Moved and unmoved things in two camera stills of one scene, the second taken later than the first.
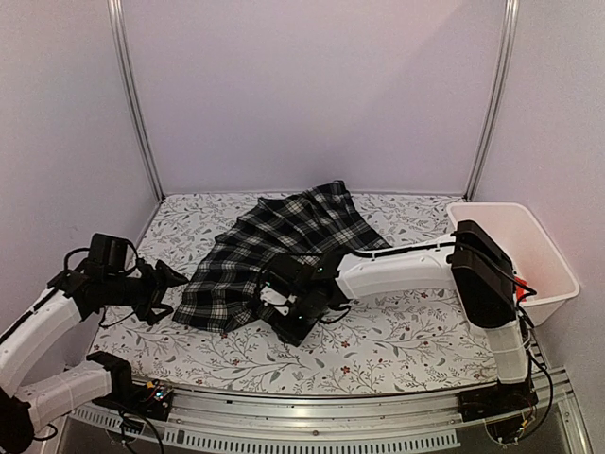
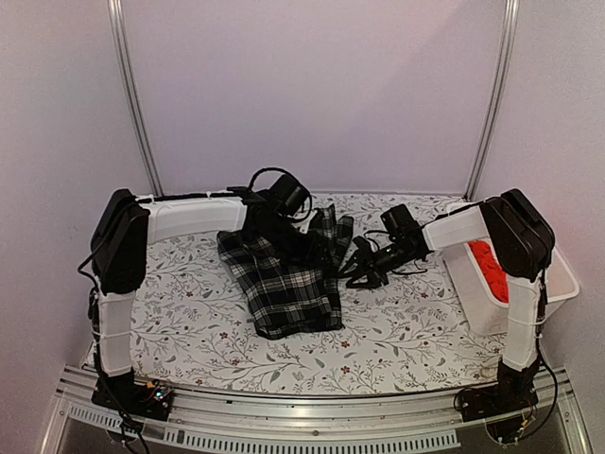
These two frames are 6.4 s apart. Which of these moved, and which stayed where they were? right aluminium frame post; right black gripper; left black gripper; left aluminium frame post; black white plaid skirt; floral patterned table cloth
Moved: right black gripper; left black gripper; black white plaid skirt
Stayed: left aluminium frame post; right aluminium frame post; floral patterned table cloth
